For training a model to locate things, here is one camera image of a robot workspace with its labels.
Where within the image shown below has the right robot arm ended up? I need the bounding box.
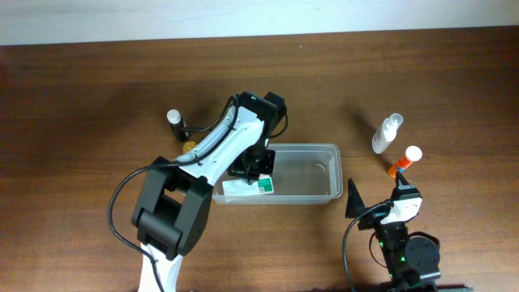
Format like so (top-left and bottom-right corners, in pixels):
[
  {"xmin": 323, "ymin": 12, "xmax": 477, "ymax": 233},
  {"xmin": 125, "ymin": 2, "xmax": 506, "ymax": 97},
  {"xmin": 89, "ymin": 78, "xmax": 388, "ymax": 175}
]
[{"xmin": 341, "ymin": 172, "xmax": 441, "ymax": 291}]

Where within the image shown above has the clear plastic container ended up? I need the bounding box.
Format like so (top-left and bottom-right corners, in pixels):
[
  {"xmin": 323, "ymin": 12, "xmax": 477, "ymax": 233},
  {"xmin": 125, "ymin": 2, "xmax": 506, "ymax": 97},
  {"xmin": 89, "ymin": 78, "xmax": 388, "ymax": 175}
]
[{"xmin": 212, "ymin": 144, "xmax": 343, "ymax": 204}]

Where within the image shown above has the white spray bottle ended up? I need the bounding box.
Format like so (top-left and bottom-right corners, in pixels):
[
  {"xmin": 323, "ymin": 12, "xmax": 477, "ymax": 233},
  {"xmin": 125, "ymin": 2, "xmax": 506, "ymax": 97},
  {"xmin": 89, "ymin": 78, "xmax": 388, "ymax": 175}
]
[{"xmin": 371, "ymin": 113, "xmax": 404, "ymax": 154}]

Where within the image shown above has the small jar gold lid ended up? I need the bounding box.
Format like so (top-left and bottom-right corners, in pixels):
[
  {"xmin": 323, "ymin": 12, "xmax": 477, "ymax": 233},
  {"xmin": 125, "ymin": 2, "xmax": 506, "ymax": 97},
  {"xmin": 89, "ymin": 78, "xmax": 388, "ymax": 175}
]
[{"xmin": 182, "ymin": 141, "xmax": 197, "ymax": 154}]

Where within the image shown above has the dark bottle white cap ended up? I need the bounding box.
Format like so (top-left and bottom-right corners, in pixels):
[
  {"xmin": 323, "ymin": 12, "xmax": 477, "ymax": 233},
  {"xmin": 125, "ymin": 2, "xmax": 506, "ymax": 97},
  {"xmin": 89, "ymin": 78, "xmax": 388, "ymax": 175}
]
[{"xmin": 166, "ymin": 109, "xmax": 188, "ymax": 142}]

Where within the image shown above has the white green medicine box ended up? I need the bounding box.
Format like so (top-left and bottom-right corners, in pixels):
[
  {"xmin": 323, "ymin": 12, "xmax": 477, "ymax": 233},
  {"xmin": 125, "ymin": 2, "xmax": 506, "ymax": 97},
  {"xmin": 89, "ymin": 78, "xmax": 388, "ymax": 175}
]
[{"xmin": 222, "ymin": 174, "xmax": 274, "ymax": 196}]

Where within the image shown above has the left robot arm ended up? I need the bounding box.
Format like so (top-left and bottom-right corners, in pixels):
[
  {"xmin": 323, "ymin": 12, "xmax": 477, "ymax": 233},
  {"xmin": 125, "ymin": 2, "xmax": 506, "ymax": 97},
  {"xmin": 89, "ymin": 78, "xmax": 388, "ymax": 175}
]
[{"xmin": 131, "ymin": 92, "xmax": 287, "ymax": 291}]

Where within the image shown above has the orange tube white cap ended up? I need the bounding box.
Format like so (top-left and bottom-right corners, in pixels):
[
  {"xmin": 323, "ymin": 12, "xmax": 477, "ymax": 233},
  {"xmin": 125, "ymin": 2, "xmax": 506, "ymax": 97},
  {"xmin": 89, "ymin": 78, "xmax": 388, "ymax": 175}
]
[{"xmin": 388, "ymin": 145, "xmax": 422, "ymax": 178}]

